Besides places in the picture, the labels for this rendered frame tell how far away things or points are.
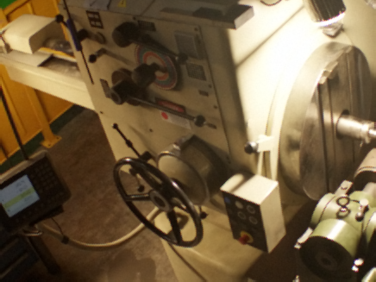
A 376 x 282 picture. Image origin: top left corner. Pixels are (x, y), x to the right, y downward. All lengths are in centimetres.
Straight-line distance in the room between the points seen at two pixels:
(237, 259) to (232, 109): 103
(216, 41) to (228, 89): 16
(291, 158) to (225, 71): 39
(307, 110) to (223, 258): 102
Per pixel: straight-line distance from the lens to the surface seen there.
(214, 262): 257
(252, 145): 165
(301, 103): 177
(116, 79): 196
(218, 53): 157
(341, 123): 197
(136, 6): 174
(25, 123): 459
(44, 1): 448
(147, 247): 356
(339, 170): 210
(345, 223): 168
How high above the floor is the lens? 255
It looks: 36 degrees down
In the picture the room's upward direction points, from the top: 16 degrees counter-clockwise
